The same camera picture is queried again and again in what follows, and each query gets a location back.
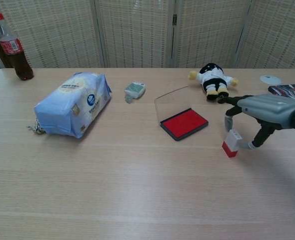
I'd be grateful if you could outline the red white stamp block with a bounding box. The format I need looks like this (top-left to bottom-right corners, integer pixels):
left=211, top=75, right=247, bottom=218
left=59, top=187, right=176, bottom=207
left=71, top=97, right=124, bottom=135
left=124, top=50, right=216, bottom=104
left=221, top=128, right=243, bottom=158

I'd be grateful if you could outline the small green wipes packet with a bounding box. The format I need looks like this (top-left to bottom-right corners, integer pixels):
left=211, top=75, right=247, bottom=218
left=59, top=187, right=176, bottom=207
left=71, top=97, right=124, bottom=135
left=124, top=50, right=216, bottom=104
left=123, top=80, right=146, bottom=104

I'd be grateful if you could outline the beige woven folding screen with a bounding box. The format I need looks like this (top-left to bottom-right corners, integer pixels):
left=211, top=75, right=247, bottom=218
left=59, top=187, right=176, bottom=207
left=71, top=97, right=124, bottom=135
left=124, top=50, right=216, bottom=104
left=0, top=0, right=295, bottom=70

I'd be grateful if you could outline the white round disc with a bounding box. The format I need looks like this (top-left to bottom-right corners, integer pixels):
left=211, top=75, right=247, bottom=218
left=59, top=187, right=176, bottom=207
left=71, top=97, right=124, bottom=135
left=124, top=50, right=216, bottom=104
left=259, top=74, right=283, bottom=86

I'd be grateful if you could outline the cola bottle red cap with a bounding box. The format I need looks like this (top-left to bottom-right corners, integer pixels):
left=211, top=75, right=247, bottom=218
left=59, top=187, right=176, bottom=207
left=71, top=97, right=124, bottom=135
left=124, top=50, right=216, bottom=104
left=0, top=12, right=35, bottom=81

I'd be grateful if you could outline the black white plush toy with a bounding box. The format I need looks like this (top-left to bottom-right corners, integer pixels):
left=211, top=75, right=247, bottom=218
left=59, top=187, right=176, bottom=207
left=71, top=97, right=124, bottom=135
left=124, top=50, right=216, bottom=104
left=188, top=62, right=240, bottom=102

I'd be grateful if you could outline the red ink pad clear lid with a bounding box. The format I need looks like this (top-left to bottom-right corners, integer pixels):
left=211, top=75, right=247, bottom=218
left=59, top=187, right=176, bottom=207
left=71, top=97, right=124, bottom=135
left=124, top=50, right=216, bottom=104
left=154, top=85, right=209, bottom=142

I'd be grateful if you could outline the blue tissue pack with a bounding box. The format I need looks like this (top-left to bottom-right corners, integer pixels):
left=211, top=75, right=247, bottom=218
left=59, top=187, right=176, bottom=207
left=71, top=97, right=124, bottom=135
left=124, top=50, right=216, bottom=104
left=33, top=71, right=113, bottom=139

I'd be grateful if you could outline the black red patterned box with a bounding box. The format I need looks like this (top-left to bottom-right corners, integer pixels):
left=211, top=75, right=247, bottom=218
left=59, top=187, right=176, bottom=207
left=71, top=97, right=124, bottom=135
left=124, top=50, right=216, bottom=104
left=267, top=83, right=295, bottom=104

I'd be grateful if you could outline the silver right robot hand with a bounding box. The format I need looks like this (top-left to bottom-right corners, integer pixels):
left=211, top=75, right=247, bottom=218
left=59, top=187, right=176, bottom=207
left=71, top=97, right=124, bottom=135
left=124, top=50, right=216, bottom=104
left=217, top=93, right=295, bottom=151

